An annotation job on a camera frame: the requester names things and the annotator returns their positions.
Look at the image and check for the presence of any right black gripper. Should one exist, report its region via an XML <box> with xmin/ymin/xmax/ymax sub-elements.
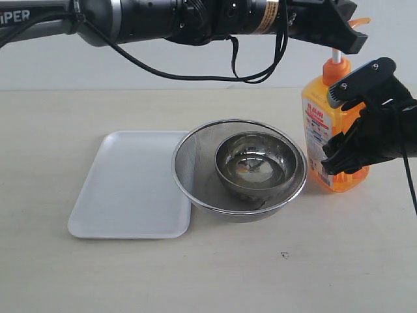
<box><xmin>321</xmin><ymin>100</ymin><xmax>407</xmax><ymax>175</ymax></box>

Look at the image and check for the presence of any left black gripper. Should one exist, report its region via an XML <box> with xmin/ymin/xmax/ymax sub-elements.
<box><xmin>276</xmin><ymin>0</ymin><xmax>369</xmax><ymax>55</ymax></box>

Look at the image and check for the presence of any orange dish soap bottle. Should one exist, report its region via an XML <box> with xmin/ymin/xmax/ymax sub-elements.
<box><xmin>300</xmin><ymin>17</ymin><xmax>372</xmax><ymax>194</ymax></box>

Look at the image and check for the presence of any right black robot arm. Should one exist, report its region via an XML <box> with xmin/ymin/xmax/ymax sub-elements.
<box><xmin>321</xmin><ymin>99</ymin><xmax>416</xmax><ymax>175</ymax></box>

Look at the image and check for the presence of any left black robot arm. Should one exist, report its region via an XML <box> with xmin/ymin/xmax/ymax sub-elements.
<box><xmin>1</xmin><ymin>0</ymin><xmax>367</xmax><ymax>54</ymax></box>

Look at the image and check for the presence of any small stainless steel bowl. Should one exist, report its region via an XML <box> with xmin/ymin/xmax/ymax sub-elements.
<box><xmin>214</xmin><ymin>131</ymin><xmax>300</xmax><ymax>196</ymax></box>

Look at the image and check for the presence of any steel mesh strainer basket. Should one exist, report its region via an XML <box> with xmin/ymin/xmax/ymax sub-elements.
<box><xmin>172</xmin><ymin>119</ymin><xmax>308</xmax><ymax>223</ymax></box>

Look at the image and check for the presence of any white rectangular plastic tray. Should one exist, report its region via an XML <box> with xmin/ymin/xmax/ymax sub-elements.
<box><xmin>67</xmin><ymin>130</ymin><xmax>192</xmax><ymax>239</ymax></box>

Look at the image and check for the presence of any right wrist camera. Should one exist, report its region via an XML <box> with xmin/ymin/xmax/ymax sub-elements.
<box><xmin>326</xmin><ymin>57</ymin><xmax>412</xmax><ymax>111</ymax></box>

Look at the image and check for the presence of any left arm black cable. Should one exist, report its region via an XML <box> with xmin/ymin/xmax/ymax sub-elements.
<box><xmin>0</xmin><ymin>0</ymin><xmax>291</xmax><ymax>84</ymax></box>

